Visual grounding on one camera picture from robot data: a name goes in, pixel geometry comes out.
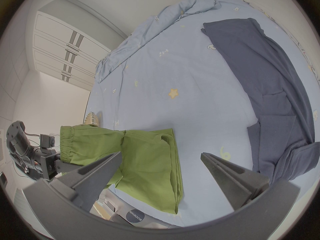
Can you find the round woven basket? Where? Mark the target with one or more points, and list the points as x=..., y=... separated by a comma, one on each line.
x=91, y=119

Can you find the white wardrobe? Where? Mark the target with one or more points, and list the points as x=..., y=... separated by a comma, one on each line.
x=50, y=46

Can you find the bed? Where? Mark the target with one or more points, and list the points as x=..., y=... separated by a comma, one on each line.
x=187, y=121

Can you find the pale blue quilt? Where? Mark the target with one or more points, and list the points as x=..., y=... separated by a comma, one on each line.
x=155, y=29

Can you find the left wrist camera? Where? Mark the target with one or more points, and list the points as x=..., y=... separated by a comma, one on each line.
x=47, y=141

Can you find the dark blue garment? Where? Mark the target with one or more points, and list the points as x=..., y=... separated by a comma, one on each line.
x=262, y=64

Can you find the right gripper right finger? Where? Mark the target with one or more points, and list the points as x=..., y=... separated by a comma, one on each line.
x=230, y=181

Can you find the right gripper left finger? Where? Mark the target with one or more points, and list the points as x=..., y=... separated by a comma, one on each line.
x=100, y=176

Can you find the green shorts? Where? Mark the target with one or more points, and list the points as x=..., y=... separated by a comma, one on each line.
x=150, y=164

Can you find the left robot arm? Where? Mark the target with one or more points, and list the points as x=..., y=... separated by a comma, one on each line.
x=17, y=139

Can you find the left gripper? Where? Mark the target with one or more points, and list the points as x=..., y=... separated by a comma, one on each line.
x=48, y=166

